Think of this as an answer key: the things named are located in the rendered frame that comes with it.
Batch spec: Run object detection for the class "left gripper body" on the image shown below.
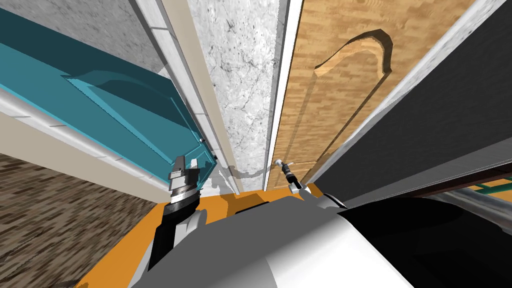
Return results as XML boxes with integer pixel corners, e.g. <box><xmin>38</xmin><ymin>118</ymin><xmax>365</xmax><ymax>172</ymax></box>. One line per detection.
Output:
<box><xmin>167</xmin><ymin>169</ymin><xmax>201</xmax><ymax>193</ymax></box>

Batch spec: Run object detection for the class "teal panelled door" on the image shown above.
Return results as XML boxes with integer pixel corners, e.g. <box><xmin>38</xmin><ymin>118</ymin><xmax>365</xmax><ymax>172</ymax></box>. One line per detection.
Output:
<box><xmin>0</xmin><ymin>7</ymin><xmax>219</xmax><ymax>191</ymax></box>

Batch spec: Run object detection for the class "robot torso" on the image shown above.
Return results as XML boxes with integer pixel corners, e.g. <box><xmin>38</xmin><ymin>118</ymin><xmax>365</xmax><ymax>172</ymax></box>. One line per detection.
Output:
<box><xmin>129</xmin><ymin>195</ymin><xmax>415</xmax><ymax>288</ymax></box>

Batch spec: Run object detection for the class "light wooden panelled door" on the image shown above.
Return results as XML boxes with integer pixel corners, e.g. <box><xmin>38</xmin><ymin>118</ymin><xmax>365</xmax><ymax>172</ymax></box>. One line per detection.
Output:
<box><xmin>265</xmin><ymin>0</ymin><xmax>478</xmax><ymax>191</ymax></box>

